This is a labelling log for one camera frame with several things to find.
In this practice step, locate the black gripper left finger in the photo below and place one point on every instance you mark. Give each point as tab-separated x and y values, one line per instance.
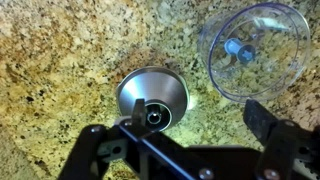
139	111

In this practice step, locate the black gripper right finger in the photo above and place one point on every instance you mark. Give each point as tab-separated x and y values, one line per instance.
260	118

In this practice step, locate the silver conical processor lid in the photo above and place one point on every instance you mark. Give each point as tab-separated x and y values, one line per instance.
156	88

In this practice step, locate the blue processor blade shaft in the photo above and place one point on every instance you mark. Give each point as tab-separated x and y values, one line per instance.
238	50

